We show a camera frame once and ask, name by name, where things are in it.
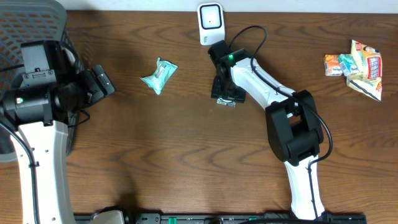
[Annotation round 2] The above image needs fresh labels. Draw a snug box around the white barcode scanner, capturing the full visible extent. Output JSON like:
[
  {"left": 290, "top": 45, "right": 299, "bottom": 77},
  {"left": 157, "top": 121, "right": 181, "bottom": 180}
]
[{"left": 197, "top": 2, "right": 225, "bottom": 45}]

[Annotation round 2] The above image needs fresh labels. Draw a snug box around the teal snack packet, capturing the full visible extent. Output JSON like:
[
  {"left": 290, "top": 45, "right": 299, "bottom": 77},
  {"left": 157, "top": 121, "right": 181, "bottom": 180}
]
[{"left": 141, "top": 57, "right": 178, "bottom": 95}]

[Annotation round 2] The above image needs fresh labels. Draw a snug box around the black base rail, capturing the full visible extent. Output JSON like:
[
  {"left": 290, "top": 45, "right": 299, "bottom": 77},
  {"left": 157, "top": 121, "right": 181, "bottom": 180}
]
[{"left": 74, "top": 212, "right": 368, "bottom": 224}]

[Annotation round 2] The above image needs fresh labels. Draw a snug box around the grey plastic mesh basket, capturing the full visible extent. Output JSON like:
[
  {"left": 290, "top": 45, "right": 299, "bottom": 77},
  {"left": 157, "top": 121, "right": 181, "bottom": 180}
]
[{"left": 0, "top": 0, "right": 85, "bottom": 163}]

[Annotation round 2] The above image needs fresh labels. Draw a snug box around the large white snack bag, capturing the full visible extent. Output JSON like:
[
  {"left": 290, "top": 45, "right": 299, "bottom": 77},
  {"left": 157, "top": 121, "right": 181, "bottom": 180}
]
[{"left": 346, "top": 40, "right": 382, "bottom": 102}]

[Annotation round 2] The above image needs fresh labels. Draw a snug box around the orange small snack packet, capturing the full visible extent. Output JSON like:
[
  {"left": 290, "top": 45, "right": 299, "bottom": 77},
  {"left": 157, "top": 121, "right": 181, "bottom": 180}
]
[{"left": 323, "top": 55, "right": 343, "bottom": 77}]

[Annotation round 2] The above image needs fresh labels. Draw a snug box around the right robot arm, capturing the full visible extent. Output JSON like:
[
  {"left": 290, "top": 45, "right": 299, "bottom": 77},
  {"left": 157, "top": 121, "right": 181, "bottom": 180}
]
[{"left": 208, "top": 40, "right": 325, "bottom": 220}]

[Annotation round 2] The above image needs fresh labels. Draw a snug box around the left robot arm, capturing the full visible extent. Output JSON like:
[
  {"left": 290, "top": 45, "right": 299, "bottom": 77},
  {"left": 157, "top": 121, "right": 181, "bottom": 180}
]
[{"left": 1, "top": 40, "right": 116, "bottom": 223}]

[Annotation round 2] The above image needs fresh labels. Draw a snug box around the small teal tissue pack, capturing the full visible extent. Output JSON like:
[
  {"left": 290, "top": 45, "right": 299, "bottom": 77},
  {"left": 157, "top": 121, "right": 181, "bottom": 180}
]
[{"left": 338, "top": 54, "right": 359, "bottom": 77}]

